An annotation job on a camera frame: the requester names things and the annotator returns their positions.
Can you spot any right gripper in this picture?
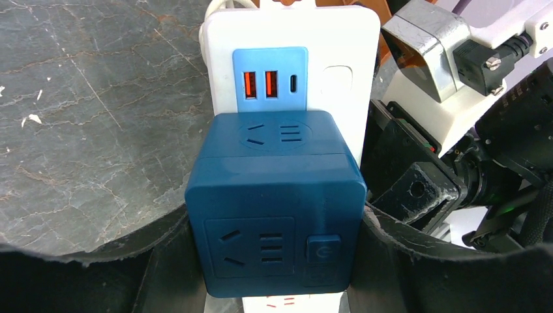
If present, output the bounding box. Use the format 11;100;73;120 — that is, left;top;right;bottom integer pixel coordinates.
361;100;531;233

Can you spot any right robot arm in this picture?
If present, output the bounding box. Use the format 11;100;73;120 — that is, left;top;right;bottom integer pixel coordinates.
361;59;552;253

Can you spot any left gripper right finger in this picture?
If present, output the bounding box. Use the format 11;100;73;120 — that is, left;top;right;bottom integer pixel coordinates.
347;205;552;312

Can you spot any white long power strip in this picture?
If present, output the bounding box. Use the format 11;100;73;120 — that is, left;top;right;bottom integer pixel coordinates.
199;1;380;312

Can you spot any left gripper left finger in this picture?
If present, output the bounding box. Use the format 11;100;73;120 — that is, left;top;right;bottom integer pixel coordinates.
1;206;206;312

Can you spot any blue cube socket adapter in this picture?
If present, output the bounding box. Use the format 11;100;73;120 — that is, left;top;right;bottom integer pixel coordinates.
185;111;367;298

